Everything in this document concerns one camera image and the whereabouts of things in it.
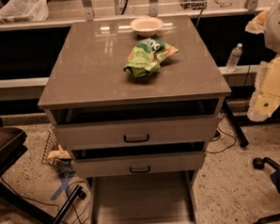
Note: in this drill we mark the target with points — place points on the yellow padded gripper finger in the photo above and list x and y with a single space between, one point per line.
266 98
257 25

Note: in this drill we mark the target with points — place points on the green rice chip bag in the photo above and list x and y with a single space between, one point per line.
146 57

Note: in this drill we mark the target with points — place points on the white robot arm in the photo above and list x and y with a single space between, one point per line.
272 33

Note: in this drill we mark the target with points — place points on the grey drawer cabinet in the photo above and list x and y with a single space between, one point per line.
120 104

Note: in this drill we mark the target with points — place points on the open bottom drawer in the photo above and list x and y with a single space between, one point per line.
155 198

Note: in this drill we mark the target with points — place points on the white plastic bag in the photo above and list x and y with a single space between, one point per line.
17 11

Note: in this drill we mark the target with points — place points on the clear plastic water bottle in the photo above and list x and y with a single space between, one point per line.
234 58

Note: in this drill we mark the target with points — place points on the black table leg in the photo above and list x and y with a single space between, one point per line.
242 138

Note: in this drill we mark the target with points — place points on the white paper bowl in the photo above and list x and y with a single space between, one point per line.
146 27

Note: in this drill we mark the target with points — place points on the black office chair left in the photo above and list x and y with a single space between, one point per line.
11 149

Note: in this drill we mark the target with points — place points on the top drawer with handle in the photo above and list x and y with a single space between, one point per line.
99 127

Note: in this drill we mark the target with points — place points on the drawer with handle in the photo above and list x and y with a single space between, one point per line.
99 127
140 159

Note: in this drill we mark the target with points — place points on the middle drawer with handle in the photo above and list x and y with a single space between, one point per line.
140 159

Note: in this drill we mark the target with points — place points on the wire basket with items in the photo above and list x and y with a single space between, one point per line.
55 156

